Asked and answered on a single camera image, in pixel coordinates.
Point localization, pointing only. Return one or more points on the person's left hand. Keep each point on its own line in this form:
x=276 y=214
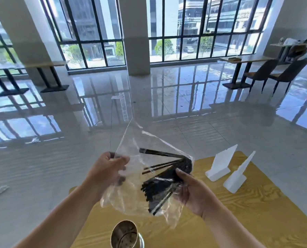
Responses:
x=101 y=173

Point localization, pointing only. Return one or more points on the person's right hand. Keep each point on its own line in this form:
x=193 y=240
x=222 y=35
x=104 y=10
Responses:
x=197 y=196

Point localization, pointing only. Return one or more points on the person's right thumb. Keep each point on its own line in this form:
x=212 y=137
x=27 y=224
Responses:
x=185 y=176

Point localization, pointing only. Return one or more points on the person's left thumb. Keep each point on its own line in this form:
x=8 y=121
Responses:
x=120 y=161

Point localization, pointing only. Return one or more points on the bundle of black chopsticks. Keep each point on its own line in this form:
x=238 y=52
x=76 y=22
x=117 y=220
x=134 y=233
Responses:
x=161 y=180

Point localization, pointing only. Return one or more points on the clear plastic bag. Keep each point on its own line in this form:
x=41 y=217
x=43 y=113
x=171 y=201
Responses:
x=132 y=196

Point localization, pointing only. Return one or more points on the person's right forearm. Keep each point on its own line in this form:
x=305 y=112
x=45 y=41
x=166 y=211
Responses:
x=228 y=229

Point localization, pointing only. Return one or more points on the person's left forearm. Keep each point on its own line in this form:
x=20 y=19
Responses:
x=63 y=219

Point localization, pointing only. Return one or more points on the wide white sign stand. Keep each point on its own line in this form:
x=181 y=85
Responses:
x=220 y=164

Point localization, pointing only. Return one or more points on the narrow white sign stand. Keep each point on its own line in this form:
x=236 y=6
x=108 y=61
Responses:
x=237 y=175

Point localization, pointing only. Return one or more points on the perforated metal chopstick holder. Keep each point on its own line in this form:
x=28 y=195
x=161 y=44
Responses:
x=125 y=235

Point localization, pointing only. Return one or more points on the clear plastic scrap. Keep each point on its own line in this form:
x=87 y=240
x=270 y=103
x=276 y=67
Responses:
x=33 y=140

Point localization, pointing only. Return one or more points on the wooden table with black legs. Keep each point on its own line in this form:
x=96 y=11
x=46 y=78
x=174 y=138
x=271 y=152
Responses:
x=11 y=85
x=242 y=59
x=51 y=77
x=285 y=47

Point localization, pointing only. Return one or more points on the black framed window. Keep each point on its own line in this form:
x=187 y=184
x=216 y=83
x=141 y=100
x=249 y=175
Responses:
x=3 y=41
x=207 y=36
x=91 y=41

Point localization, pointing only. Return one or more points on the small wooden box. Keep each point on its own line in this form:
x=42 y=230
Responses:
x=234 y=58

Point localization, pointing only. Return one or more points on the dark dining chair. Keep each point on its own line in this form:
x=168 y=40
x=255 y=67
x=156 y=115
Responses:
x=297 y=52
x=293 y=71
x=264 y=69

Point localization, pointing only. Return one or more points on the white items pile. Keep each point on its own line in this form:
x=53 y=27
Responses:
x=292 y=41

